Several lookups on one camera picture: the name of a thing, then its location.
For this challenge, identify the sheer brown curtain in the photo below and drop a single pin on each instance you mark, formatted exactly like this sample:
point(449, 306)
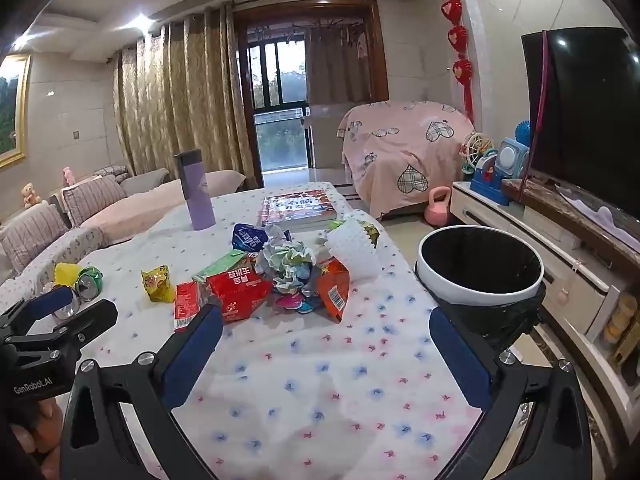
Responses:
point(332, 60)

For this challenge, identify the large red snack packet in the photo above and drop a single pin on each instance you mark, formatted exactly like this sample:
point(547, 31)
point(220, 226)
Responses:
point(240, 292)

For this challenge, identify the small striped cushion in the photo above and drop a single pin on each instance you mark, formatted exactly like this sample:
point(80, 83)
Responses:
point(111, 171)

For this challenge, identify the yellow candy wrapper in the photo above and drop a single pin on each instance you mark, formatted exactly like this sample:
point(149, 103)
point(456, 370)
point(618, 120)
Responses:
point(157, 284)

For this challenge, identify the white board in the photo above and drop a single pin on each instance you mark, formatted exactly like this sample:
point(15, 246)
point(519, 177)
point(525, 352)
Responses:
point(325, 135)

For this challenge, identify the large striped cushion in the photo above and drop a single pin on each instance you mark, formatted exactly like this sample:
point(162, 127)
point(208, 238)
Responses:
point(32, 237)
point(92, 200)

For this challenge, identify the yellow box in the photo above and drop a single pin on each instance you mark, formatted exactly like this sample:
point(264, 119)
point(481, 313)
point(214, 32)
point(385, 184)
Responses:
point(620, 325)

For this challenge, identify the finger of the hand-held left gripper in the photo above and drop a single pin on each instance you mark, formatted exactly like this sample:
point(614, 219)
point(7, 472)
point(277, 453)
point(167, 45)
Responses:
point(52, 300)
point(82, 322)

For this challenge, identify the gold framed picture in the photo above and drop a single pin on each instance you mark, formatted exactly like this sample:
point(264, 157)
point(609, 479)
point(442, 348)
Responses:
point(12, 110)

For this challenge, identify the red lantern decoration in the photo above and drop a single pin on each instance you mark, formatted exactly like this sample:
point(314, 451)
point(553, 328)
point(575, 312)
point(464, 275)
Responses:
point(455, 7)

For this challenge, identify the orange snack packet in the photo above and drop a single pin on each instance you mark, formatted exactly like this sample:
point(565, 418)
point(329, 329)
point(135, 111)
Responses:
point(332, 290)

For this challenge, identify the green snack packet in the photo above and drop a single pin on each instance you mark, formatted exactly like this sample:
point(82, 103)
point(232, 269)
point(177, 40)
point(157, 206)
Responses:
point(220, 265)

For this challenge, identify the white foam fruit net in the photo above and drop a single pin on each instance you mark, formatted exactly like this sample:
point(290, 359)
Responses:
point(352, 250)

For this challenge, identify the grey paper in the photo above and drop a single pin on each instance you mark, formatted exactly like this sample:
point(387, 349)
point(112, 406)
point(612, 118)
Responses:
point(285, 260)

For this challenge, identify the ferris wheel toy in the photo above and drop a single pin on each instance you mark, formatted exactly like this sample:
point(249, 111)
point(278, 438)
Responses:
point(477, 147)

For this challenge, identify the white lace cloth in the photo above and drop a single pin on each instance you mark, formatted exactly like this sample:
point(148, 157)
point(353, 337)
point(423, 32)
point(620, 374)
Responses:
point(600, 215)

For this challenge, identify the gold patterned curtain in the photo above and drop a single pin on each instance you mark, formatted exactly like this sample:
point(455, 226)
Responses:
point(175, 100)

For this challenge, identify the blue snack wrapper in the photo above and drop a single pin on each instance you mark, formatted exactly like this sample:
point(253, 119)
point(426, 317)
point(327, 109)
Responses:
point(246, 236)

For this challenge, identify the pink heart print blanket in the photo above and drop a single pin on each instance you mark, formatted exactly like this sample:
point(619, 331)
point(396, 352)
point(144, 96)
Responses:
point(400, 150)

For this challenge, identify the white bin with black bag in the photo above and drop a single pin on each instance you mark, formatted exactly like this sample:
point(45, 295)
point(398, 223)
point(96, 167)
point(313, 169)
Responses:
point(435, 272)

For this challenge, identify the wooden door frame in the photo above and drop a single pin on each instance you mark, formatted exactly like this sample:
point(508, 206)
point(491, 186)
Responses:
point(380, 60)

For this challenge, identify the blue red toy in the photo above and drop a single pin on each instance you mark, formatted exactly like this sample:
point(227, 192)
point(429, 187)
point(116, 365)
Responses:
point(487, 180)

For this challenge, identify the white tv cabinet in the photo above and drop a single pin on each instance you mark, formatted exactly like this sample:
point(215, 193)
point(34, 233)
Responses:
point(550, 250)

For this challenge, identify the blue spiky ball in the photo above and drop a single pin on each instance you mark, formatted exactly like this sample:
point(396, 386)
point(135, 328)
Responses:
point(524, 131)

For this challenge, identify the small red snack packet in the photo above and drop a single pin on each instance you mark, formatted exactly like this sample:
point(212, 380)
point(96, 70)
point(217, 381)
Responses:
point(186, 305)

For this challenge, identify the pink grey sofa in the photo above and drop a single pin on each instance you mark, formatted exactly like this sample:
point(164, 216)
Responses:
point(135, 207)

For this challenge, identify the person's left hand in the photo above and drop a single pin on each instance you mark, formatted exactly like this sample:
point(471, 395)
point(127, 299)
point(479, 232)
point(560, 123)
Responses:
point(47, 420)

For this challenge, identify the stack of children's books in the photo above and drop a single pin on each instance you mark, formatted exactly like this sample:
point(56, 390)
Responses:
point(297, 207)

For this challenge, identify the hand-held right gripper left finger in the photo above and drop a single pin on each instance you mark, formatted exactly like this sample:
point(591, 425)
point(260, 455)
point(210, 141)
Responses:
point(192, 355)

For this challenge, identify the thin pink stick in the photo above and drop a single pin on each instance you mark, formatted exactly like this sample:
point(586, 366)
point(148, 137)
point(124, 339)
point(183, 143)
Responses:
point(534, 130)

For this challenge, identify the pink plush toy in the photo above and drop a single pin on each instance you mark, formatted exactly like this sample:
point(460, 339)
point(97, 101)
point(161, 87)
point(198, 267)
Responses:
point(68, 176)

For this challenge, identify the ceiling spotlight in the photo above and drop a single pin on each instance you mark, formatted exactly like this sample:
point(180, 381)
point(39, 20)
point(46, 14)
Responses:
point(141, 22)

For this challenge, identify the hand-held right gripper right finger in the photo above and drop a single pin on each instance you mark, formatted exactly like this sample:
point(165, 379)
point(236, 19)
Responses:
point(460, 365)

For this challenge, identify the yellow green crushed can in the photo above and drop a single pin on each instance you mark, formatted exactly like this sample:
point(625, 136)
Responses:
point(70, 275)

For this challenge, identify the white floral tablecloth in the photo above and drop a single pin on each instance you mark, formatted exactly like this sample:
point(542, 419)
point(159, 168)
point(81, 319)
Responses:
point(310, 385)

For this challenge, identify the light blue toy box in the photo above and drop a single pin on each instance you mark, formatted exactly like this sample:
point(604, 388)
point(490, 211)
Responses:
point(512, 157)

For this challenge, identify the purple drink bottle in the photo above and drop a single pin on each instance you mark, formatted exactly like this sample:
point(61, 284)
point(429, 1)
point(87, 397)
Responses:
point(197, 195)

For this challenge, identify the beige teddy bear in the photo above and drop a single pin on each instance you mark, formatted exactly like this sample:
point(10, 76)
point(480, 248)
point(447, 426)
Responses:
point(31, 195)

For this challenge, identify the black television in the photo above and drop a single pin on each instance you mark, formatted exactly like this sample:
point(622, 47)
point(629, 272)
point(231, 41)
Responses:
point(590, 125)

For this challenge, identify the pink kettlebell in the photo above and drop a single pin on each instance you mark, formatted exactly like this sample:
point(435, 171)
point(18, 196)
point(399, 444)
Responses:
point(437, 210)

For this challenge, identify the gold foil wrapper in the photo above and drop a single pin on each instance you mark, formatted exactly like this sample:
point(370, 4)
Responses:
point(371, 234)

